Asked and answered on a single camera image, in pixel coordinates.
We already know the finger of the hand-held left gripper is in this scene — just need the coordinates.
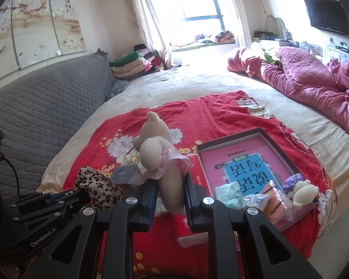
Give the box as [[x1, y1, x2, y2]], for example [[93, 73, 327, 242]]
[[10, 189, 82, 210], [13, 200, 86, 224]]

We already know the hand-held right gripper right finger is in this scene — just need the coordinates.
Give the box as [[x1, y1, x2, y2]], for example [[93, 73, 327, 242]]
[[183, 174, 323, 279]]

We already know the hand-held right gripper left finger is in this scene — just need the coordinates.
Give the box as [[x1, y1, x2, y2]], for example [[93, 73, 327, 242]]
[[19, 180, 160, 279]]

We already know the leopard print pouch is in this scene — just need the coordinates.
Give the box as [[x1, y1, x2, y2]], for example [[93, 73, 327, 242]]
[[76, 166, 123, 210]]

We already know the cream plush bear pink dress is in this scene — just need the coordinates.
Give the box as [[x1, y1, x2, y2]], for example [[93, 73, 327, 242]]
[[133, 111, 191, 217]]

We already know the shallow dark-rimmed box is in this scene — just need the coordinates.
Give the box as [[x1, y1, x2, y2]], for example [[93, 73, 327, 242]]
[[196, 127, 320, 233]]

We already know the peach packet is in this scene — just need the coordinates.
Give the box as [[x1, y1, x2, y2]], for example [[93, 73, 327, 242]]
[[262, 187, 294, 227]]

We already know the small cream plush purple bow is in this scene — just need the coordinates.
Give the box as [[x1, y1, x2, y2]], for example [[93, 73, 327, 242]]
[[282, 173, 320, 208]]

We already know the red and white cardboard box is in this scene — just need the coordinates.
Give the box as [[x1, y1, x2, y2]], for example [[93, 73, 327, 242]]
[[176, 154, 239, 247]]

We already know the black square box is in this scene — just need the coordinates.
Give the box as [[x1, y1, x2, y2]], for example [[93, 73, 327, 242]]
[[111, 164, 140, 191]]

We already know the pink book with blue label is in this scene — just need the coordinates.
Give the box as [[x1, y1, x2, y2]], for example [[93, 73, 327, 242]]
[[199, 138, 297, 198]]

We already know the grey quilted headboard cover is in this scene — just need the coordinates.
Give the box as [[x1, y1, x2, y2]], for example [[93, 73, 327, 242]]
[[0, 49, 114, 204]]

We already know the red floral blanket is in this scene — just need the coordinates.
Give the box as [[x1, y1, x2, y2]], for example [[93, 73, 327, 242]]
[[62, 90, 338, 279]]

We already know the dark patterned pillow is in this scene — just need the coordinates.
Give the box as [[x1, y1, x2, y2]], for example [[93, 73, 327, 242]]
[[106, 79, 130, 99]]

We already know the cream bed sheet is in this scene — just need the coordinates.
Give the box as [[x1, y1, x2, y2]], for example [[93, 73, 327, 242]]
[[36, 64, 349, 239]]

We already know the stack of folded clothes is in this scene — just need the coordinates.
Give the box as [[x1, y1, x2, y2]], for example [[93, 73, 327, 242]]
[[109, 44, 166, 79]]

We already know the green cloth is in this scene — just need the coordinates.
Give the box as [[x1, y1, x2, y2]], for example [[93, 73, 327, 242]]
[[260, 48, 280, 64]]

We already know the floral patterned cushion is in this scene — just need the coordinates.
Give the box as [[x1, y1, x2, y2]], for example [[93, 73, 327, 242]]
[[214, 30, 236, 44]]

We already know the pink quilt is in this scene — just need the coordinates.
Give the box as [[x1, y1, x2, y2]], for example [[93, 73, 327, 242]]
[[227, 46, 349, 143]]

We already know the cream curtain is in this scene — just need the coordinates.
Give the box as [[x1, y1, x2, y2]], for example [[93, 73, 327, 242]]
[[221, 0, 253, 47], [125, 0, 175, 67]]

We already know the black electronic device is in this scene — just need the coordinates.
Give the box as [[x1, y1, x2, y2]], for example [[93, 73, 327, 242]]
[[254, 30, 280, 40]]

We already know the window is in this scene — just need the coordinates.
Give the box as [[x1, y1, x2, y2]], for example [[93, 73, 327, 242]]
[[148, 0, 226, 22]]

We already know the white cabinet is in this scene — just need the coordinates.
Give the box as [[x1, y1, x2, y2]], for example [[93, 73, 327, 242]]
[[323, 35, 349, 64]]

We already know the black television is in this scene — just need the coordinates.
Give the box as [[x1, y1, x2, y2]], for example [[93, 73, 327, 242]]
[[304, 0, 349, 36]]

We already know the black cable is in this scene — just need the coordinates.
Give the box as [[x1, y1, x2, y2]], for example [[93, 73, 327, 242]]
[[1, 155, 20, 194]]

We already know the blossom wall painting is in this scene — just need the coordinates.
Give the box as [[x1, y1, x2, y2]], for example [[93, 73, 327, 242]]
[[0, 0, 86, 86]]

